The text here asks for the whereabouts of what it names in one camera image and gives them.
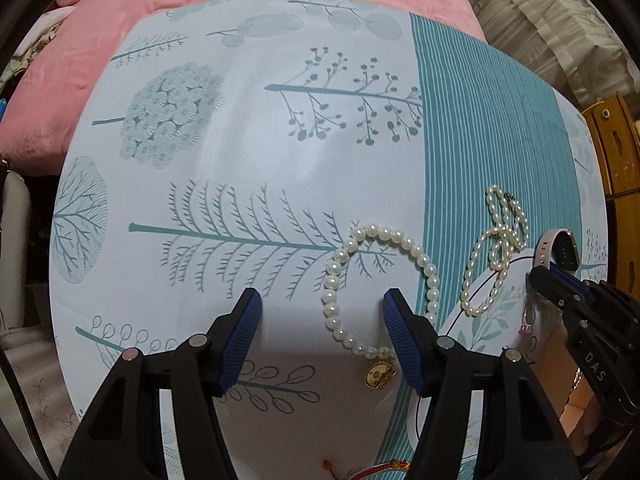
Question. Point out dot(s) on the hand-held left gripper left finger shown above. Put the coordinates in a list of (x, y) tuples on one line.
[(240, 340)]

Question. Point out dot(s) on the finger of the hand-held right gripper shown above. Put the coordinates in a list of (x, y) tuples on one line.
[(572, 281), (546, 287)]

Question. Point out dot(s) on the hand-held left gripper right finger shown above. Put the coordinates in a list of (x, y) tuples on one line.
[(402, 340)]

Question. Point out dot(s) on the pink smart watch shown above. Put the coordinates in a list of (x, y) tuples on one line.
[(565, 252)]

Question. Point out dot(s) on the gold pendant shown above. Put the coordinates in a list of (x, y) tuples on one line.
[(380, 375)]

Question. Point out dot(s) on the pink plastic tray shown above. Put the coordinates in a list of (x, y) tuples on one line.
[(550, 365)]

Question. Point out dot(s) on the wooden desk with drawers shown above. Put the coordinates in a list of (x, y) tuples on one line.
[(617, 150)]

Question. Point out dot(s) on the pink bed blanket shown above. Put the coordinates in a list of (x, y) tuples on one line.
[(125, 5)]

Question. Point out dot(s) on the floral cloth pile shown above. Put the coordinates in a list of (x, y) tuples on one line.
[(35, 45)]

